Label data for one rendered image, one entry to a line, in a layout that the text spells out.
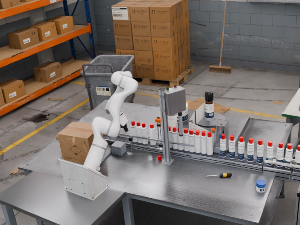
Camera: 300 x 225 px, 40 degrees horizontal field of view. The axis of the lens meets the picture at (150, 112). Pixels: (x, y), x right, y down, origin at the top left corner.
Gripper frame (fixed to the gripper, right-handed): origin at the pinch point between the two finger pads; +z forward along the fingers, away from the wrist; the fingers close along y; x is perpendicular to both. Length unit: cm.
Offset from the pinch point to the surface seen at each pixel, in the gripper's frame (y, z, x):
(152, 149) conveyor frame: -6.1, 22.2, -22.3
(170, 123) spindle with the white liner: 23.2, 12.7, -32.0
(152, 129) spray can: -2.3, 4.5, -27.9
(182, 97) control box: -7, -18, -71
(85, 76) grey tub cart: 166, -31, 156
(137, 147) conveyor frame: -6.1, 17.2, -8.0
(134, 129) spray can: -2.7, 1.0, -10.3
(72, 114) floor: 179, 22, 226
